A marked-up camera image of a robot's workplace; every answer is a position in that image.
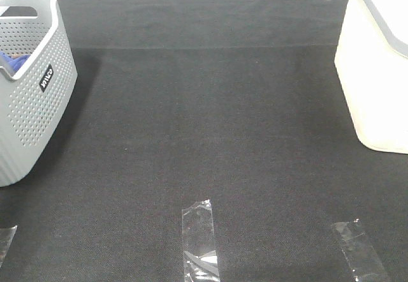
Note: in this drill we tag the blue towel in basket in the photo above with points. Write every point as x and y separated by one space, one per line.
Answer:
13 63

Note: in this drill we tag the black table cloth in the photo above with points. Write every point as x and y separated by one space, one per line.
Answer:
178 101

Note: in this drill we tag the clear tape strip centre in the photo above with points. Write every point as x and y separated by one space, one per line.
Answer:
198 243

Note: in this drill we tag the clear tape strip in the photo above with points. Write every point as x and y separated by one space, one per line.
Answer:
360 255
198 243
6 238

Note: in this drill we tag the grey perforated laundry basket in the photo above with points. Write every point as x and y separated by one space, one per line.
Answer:
33 99

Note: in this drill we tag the cream basket with grey rim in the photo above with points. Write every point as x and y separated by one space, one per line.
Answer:
371 62

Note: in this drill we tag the clear tape strip right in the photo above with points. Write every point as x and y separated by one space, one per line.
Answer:
360 255

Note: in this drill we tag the clear tape strip left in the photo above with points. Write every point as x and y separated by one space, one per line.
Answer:
6 238

